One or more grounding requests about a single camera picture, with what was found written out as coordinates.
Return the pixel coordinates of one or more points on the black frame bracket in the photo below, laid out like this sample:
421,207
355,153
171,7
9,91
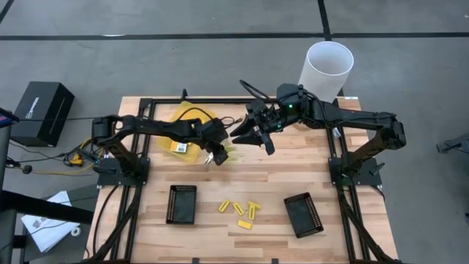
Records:
184,94

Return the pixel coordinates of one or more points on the black cardboard box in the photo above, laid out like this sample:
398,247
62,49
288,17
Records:
42,113

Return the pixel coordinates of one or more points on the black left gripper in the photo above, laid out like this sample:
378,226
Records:
210,132

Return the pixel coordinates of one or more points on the yellow translucent plastic bin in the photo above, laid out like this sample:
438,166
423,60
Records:
181,110

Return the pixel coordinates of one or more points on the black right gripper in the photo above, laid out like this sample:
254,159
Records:
269,119

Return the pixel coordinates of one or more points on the black clamp lever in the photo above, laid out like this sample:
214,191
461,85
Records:
377,168

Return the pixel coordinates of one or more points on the yellow black connector device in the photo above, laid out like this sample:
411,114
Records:
75,160

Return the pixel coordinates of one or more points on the black slotted plastic basket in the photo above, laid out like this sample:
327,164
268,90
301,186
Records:
303,215
182,205

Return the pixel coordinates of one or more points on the orange packaging card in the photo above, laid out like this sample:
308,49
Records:
179,146

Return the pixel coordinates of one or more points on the white paper sheets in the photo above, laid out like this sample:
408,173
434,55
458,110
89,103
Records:
47,227

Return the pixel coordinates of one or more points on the yellow eraser with black print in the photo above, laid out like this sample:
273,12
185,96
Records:
251,213

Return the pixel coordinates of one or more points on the black aluminium table frame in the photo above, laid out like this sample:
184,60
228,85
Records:
234,100

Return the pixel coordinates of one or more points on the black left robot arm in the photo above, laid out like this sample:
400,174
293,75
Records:
157,128

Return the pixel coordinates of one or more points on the white tape roll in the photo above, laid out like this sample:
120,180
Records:
73,231

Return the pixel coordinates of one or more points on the black round plug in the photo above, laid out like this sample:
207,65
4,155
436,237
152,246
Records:
26,169

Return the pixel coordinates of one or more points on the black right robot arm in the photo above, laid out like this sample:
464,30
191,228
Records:
351,117

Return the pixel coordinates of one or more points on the white shade table lamp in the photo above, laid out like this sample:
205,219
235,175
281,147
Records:
326,73

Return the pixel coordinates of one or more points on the grey equipment stand foot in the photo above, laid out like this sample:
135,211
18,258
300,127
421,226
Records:
454,144

